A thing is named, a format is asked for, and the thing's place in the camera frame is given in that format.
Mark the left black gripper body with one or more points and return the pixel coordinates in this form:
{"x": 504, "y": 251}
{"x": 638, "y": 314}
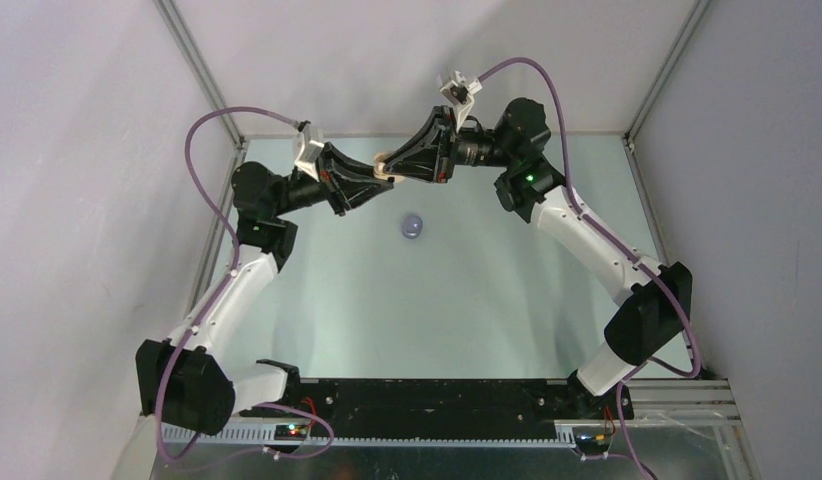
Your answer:
{"x": 306, "y": 190}

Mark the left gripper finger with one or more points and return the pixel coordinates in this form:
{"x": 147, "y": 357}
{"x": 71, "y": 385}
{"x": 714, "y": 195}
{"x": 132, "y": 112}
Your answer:
{"x": 334, "y": 162}
{"x": 354, "y": 193}

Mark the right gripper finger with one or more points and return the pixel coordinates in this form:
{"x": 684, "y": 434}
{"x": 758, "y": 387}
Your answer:
{"x": 428, "y": 174}
{"x": 422, "y": 148}

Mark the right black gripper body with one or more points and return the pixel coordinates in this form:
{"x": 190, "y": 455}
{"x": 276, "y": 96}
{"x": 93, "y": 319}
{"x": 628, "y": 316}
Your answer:
{"x": 468, "y": 147}

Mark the beige earbud charging case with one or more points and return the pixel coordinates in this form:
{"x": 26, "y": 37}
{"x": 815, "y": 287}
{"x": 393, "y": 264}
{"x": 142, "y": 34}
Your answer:
{"x": 379, "y": 169}

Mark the purple earbud charging case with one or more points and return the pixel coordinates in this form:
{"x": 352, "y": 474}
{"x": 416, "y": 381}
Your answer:
{"x": 412, "y": 226}

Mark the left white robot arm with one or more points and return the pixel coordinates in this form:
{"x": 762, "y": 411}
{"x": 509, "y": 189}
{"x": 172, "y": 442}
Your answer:
{"x": 182, "y": 379}

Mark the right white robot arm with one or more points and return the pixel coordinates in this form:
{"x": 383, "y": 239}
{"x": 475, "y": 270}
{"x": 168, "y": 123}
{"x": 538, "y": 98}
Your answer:
{"x": 653, "y": 299}

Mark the left controller board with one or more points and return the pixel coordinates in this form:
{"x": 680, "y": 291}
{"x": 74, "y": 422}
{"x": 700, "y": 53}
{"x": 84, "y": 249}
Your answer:
{"x": 291, "y": 432}

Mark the controller board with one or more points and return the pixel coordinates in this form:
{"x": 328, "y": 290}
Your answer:
{"x": 291, "y": 432}
{"x": 595, "y": 440}

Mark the right controller board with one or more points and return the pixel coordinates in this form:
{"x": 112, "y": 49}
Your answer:
{"x": 595, "y": 440}

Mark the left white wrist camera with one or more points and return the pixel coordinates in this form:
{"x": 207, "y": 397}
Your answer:
{"x": 308, "y": 145}

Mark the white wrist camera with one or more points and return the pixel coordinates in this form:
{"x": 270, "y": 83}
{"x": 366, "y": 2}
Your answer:
{"x": 460, "y": 92}
{"x": 308, "y": 145}

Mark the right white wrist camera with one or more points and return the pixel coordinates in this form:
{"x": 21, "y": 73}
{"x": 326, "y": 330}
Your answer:
{"x": 460, "y": 92}

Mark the aluminium frame rail front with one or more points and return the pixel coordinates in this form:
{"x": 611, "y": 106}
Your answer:
{"x": 656, "y": 403}

